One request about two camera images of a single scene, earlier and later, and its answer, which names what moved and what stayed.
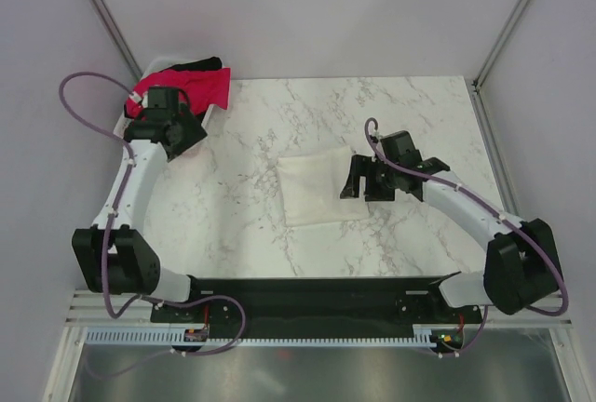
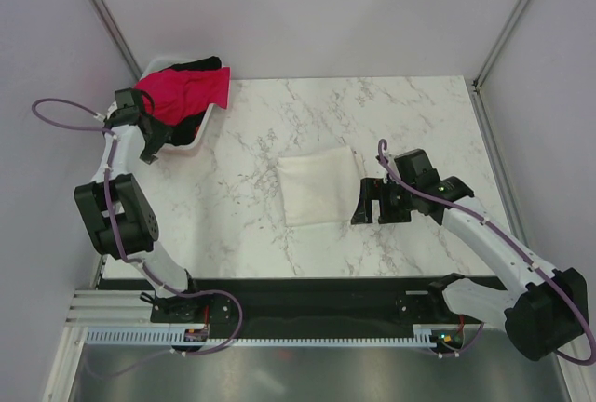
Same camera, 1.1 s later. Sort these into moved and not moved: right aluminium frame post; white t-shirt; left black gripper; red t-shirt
Moved: left black gripper
Not moved: white t-shirt; right aluminium frame post; red t-shirt
